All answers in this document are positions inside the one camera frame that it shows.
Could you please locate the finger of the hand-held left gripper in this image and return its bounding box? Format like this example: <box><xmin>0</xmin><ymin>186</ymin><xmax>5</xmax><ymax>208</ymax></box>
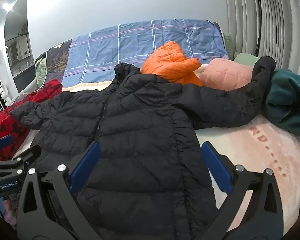
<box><xmin>0</xmin><ymin>145</ymin><xmax>42</xmax><ymax>178</ymax></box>
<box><xmin>0</xmin><ymin>134</ymin><xmax>15</xmax><ymax>155</ymax></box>

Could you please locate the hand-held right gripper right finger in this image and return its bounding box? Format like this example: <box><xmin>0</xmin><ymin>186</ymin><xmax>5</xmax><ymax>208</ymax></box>
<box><xmin>201</xmin><ymin>141</ymin><xmax>284</xmax><ymax>240</ymax></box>

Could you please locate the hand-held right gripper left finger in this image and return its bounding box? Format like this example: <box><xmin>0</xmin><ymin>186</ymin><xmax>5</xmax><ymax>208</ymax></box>
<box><xmin>16</xmin><ymin>142</ymin><xmax>102</xmax><ymax>240</ymax></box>

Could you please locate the black puffer jacket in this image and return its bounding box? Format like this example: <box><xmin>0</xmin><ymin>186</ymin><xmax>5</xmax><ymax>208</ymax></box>
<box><xmin>9</xmin><ymin>56</ymin><xmax>277</xmax><ymax>240</ymax></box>

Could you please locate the person's left hand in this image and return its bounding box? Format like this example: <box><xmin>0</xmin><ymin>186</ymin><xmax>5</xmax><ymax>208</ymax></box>
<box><xmin>3</xmin><ymin>197</ymin><xmax>17</xmax><ymax>230</ymax></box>

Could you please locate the red patterned garment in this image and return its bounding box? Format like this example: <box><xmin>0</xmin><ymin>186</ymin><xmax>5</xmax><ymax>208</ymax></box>
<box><xmin>0</xmin><ymin>78</ymin><xmax>63</xmax><ymax>162</ymax></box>

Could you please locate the pink fluffy blanket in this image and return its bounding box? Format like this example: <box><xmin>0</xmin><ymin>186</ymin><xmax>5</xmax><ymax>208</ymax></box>
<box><xmin>194</xmin><ymin>114</ymin><xmax>300</xmax><ymax>236</ymax></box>

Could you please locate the white figurine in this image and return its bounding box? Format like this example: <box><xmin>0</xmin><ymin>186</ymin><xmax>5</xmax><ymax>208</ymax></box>
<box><xmin>0</xmin><ymin>84</ymin><xmax>12</xmax><ymax>106</ymax></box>

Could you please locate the cream blanket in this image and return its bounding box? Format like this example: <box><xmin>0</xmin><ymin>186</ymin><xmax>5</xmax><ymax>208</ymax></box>
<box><xmin>62</xmin><ymin>78</ymin><xmax>116</xmax><ymax>93</ymax></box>

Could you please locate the green quilted cushion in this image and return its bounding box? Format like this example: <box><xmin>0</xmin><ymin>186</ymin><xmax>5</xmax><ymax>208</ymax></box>
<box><xmin>34</xmin><ymin>52</ymin><xmax>48</xmax><ymax>85</ymax></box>
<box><xmin>222</xmin><ymin>31</ymin><xmax>235</xmax><ymax>58</ymax></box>

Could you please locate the pink quilted jacket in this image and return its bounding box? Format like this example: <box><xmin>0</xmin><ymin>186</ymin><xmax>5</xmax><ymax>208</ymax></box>
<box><xmin>199</xmin><ymin>57</ymin><xmax>260</xmax><ymax>92</ymax></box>

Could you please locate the dark printed pillow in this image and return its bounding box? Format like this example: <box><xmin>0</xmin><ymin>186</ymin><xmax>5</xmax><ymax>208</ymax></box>
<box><xmin>41</xmin><ymin>39</ymin><xmax>73</xmax><ymax>85</ymax></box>

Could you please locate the teal garment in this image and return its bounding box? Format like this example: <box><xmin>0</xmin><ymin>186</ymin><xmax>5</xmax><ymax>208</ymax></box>
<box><xmin>262</xmin><ymin>69</ymin><xmax>300</xmax><ymax>140</ymax></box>

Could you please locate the arched mirror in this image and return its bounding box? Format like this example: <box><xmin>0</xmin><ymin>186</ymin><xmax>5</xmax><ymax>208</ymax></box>
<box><xmin>3</xmin><ymin>0</ymin><xmax>37</xmax><ymax>93</ymax></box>

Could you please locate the light green pillow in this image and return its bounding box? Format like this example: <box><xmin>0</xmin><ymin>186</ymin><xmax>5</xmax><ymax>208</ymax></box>
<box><xmin>234</xmin><ymin>52</ymin><xmax>261</xmax><ymax>65</ymax></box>

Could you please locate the orange puffer jacket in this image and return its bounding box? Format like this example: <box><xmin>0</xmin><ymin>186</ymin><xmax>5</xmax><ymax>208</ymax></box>
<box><xmin>141</xmin><ymin>41</ymin><xmax>203</xmax><ymax>86</ymax></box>

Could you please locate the blue plaid bed sheet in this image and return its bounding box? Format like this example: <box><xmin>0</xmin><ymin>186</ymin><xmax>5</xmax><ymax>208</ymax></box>
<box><xmin>61</xmin><ymin>18</ymin><xmax>230</xmax><ymax>86</ymax></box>

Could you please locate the white pleated curtain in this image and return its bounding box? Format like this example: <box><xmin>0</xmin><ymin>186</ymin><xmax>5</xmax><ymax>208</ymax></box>
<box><xmin>224</xmin><ymin>0</ymin><xmax>300</xmax><ymax>80</ymax></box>

